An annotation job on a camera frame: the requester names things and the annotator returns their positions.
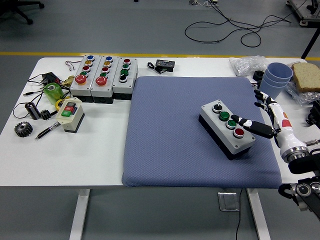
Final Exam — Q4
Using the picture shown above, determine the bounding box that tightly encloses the clear bubble wrap bag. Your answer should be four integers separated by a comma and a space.
229, 55, 270, 78

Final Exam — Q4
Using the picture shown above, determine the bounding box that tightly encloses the bread slice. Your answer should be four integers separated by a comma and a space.
291, 62, 320, 93

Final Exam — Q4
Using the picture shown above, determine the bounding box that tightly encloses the yellow tape roll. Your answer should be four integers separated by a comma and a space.
54, 99, 67, 111

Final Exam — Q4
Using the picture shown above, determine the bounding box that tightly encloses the black metal device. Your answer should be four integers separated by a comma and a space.
305, 101, 320, 127

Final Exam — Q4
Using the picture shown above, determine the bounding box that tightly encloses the grey four-button control box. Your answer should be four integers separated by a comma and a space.
198, 99, 256, 161

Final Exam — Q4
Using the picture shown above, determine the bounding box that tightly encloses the grey four-button selector box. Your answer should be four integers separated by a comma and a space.
112, 57, 139, 101

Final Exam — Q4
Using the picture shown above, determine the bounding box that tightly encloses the clear plastic bag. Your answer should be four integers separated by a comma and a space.
284, 79, 320, 107

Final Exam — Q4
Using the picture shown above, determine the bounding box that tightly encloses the black ring part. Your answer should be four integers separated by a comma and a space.
252, 70, 265, 82

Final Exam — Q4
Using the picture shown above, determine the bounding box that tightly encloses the black pen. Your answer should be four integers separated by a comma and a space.
34, 122, 62, 141

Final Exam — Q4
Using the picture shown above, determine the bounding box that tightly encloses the silver floor socket plate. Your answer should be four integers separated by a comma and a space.
217, 191, 241, 212

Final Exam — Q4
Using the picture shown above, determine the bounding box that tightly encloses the blue plastic cup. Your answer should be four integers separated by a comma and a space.
258, 77, 288, 101
262, 72, 292, 88
265, 62, 294, 82

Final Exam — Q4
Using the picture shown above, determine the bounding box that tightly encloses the grey five-button control box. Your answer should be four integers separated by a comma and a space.
69, 54, 103, 103
90, 55, 120, 104

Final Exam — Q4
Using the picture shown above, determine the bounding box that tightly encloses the small black gear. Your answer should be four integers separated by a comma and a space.
39, 109, 52, 121

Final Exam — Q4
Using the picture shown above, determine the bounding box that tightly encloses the brass fitting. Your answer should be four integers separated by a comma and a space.
61, 75, 76, 88

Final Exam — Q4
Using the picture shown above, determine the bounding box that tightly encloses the black floor cable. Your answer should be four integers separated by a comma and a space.
184, 0, 293, 48

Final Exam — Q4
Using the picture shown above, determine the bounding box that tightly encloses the white table leg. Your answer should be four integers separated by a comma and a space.
69, 188, 91, 240
246, 187, 271, 240

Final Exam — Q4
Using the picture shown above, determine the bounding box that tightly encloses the large steel gear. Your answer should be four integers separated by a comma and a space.
14, 121, 34, 138

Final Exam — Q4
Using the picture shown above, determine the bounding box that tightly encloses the aluminium frame cart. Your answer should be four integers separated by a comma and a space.
286, 0, 320, 27

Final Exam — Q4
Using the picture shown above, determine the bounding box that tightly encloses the green wrapped battery pack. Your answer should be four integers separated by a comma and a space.
42, 82, 65, 105

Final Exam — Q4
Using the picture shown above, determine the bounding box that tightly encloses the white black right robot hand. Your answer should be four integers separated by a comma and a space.
230, 89, 307, 157

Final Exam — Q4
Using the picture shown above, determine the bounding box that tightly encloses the cream red-green switch box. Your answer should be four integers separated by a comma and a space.
55, 97, 86, 134

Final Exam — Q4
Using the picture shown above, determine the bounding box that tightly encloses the black office chair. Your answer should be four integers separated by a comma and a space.
0, 0, 45, 25

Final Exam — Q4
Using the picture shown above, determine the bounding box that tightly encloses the black digital meter module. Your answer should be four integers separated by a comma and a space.
146, 58, 176, 75

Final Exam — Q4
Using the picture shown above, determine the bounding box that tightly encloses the black jack plug cable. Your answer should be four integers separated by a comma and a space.
23, 90, 45, 97

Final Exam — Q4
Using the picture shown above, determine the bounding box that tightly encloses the blue-grey padded mat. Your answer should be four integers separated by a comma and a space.
121, 76, 283, 190

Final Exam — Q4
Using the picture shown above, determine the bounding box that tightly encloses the black metal post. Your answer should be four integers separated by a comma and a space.
300, 23, 320, 60

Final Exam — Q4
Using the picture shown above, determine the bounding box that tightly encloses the black power adapter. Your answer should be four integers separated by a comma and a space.
41, 71, 61, 86

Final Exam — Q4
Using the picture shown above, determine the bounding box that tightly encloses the black cylindrical capacitor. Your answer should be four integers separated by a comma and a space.
24, 101, 41, 121

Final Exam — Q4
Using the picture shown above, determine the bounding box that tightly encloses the red white wire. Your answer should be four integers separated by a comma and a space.
64, 59, 84, 72

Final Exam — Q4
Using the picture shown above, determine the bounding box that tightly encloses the thin black power cord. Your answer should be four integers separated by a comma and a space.
234, 187, 244, 240

